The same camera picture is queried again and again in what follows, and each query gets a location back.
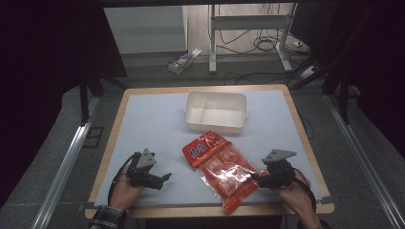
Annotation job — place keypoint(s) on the black curtain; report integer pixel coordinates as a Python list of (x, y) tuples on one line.
[(41, 79), (375, 63)]

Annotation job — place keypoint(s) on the red snack bag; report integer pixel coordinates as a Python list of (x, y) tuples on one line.
[(223, 168)]

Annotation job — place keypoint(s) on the white metal desk frame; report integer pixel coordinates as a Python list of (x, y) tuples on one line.
[(248, 22)]

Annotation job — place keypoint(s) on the black floor frame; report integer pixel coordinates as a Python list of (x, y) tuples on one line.
[(93, 137)]

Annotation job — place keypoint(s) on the person's left hand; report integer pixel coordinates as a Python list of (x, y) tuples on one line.
[(122, 192)]

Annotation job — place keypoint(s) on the white power strip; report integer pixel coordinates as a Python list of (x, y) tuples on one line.
[(308, 72)]

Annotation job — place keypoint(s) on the black corner clip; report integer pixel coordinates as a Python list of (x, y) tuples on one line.
[(327, 200), (86, 206)]

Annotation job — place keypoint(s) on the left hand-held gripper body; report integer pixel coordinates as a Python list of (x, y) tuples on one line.
[(141, 173)]

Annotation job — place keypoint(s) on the white divided container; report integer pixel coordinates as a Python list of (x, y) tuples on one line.
[(216, 111)]

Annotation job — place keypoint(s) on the aluminium rail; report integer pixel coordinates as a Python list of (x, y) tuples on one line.
[(363, 162), (63, 168)]

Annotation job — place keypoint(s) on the black stand leg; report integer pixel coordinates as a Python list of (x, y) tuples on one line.
[(344, 101), (84, 101)]

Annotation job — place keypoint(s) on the white panel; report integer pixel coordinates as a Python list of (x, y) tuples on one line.
[(144, 30)]

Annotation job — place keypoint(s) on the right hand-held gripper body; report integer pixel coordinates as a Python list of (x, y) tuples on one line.
[(280, 168)]

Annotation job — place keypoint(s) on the white table mat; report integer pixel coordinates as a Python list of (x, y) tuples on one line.
[(153, 127)]

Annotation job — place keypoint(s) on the person's right hand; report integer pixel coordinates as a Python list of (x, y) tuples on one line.
[(294, 194)]

